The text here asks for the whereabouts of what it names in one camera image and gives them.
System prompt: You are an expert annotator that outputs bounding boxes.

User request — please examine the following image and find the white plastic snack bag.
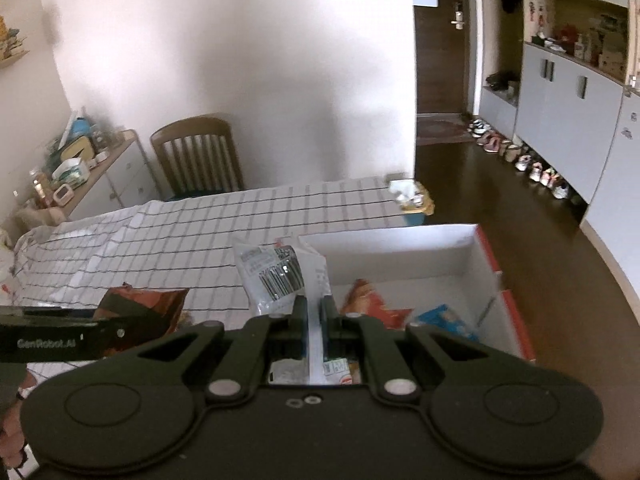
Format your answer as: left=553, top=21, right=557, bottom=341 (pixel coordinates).
left=232, top=236, right=361, bottom=386

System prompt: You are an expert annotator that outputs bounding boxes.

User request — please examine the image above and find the red cardboard box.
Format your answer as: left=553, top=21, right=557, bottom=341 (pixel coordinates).
left=300, top=224, right=535, bottom=361

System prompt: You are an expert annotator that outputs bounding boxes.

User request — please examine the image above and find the pink alarm clock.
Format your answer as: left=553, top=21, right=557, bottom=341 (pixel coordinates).
left=53, top=183, right=75, bottom=207

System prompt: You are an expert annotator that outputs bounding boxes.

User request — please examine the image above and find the tissue pack on sideboard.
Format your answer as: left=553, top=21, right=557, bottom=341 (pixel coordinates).
left=52, top=157, right=90, bottom=188

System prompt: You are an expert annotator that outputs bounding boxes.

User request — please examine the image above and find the checkered white tablecloth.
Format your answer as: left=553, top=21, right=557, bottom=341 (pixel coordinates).
left=14, top=178, right=406, bottom=328

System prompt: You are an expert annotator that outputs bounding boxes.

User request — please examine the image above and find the row of shoes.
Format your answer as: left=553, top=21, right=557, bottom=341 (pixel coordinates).
left=468, top=118, right=572, bottom=200

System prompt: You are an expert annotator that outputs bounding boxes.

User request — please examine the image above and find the door mat rug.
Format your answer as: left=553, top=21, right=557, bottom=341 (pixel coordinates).
left=416, top=113, right=474, bottom=146

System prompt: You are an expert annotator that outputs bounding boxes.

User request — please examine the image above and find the white cabinet wall unit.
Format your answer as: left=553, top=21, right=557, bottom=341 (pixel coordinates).
left=475, top=0, right=639, bottom=307

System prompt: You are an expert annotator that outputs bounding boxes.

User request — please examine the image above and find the dark red foil snack bag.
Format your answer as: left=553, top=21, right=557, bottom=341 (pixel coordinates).
left=93, top=283, right=190, bottom=335

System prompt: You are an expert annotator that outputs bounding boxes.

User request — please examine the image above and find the red orange chip bag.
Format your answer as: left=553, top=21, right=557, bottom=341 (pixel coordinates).
left=341, top=278, right=412, bottom=330

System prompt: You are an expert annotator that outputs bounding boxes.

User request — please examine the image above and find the white sideboard with wood top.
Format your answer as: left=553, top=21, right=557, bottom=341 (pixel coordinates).
left=61, top=129, right=162, bottom=221

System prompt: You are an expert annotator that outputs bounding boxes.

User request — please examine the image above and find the dark wooden door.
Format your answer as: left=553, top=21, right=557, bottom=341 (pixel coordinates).
left=413, top=0, right=469, bottom=115

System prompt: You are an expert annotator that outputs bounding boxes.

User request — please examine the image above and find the left hand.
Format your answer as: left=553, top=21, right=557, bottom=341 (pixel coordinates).
left=0, top=388, right=26, bottom=469

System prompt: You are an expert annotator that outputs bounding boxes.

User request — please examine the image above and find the wooden chair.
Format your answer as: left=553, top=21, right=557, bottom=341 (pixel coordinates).
left=151, top=115, right=245, bottom=200

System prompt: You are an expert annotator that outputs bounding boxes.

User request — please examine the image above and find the blue snack packet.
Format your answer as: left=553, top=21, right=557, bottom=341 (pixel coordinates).
left=414, top=304, right=478, bottom=341

